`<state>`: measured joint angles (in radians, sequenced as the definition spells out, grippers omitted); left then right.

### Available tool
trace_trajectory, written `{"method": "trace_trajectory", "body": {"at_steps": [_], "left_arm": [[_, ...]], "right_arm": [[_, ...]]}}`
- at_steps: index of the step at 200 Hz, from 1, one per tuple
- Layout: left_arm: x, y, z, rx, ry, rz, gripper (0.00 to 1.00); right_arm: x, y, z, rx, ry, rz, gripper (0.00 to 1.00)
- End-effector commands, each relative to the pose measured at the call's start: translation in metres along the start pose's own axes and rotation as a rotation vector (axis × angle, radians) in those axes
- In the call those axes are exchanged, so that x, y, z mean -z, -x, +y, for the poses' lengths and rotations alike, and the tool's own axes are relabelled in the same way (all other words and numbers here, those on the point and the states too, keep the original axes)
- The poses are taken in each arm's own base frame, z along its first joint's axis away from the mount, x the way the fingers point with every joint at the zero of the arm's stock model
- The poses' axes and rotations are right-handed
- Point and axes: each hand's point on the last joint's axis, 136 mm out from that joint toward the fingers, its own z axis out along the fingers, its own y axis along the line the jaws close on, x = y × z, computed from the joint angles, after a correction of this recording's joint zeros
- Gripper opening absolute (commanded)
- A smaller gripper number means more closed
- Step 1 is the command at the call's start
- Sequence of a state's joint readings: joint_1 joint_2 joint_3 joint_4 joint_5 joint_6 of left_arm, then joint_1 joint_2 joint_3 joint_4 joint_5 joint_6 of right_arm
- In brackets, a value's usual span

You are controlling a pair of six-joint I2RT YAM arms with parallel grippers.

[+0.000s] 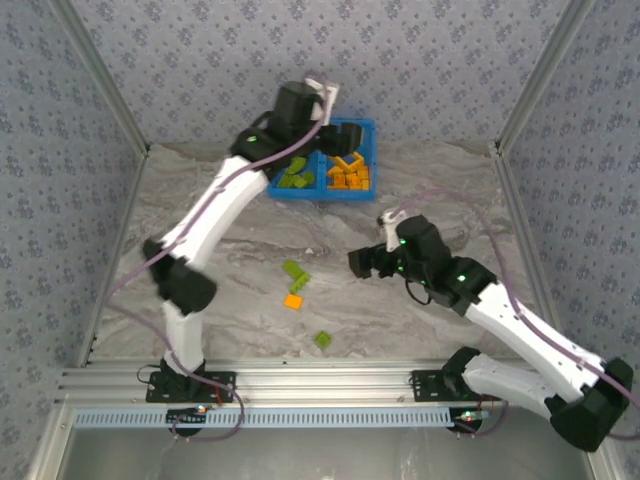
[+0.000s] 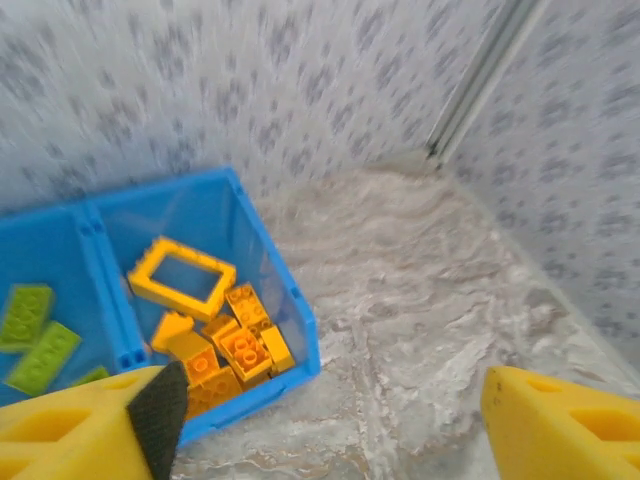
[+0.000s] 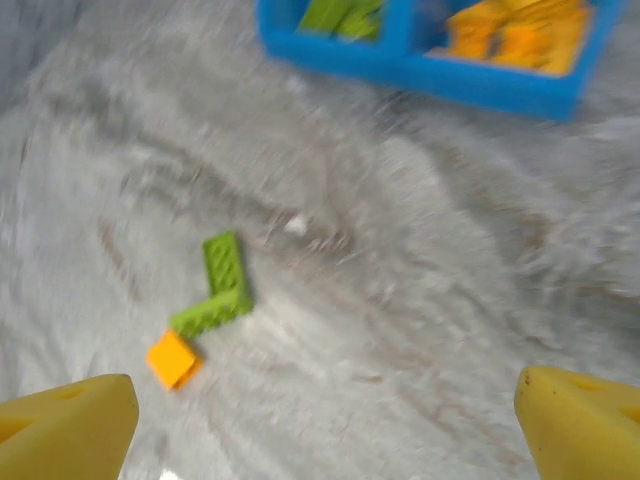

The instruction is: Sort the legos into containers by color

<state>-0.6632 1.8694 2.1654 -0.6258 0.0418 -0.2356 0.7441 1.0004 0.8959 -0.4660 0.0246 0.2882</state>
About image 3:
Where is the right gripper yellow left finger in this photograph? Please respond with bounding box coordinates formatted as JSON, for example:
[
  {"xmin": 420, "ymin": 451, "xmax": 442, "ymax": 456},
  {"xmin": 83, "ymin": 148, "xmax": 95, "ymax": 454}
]
[{"xmin": 0, "ymin": 373, "xmax": 141, "ymax": 480}]

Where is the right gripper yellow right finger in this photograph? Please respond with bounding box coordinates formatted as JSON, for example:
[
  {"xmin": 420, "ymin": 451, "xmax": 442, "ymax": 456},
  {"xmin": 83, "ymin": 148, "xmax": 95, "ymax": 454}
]
[{"xmin": 514, "ymin": 365, "xmax": 640, "ymax": 480}]

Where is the orange lego window frame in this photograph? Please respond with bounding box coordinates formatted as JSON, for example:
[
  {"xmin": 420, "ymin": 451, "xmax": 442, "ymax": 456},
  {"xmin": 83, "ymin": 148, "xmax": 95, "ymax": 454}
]
[{"xmin": 444, "ymin": 0, "xmax": 594, "ymax": 77}]

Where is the green lego brick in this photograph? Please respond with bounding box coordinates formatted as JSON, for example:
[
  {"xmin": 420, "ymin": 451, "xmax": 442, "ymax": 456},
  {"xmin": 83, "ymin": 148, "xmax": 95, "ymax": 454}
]
[
  {"xmin": 339, "ymin": 0, "xmax": 386, "ymax": 43},
  {"xmin": 201, "ymin": 230, "xmax": 254, "ymax": 317},
  {"xmin": 168, "ymin": 289, "xmax": 242, "ymax": 342},
  {"xmin": 297, "ymin": 0, "xmax": 351, "ymax": 37}
]

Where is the orange lego brick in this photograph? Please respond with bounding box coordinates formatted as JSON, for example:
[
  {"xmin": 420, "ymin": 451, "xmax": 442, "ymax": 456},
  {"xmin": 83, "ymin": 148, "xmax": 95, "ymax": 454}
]
[{"xmin": 145, "ymin": 329, "xmax": 204, "ymax": 392}]

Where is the blue divided plastic bin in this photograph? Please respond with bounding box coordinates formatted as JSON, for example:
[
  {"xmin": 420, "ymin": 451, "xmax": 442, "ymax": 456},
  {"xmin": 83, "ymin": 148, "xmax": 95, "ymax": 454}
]
[{"xmin": 255, "ymin": 0, "xmax": 629, "ymax": 124}]

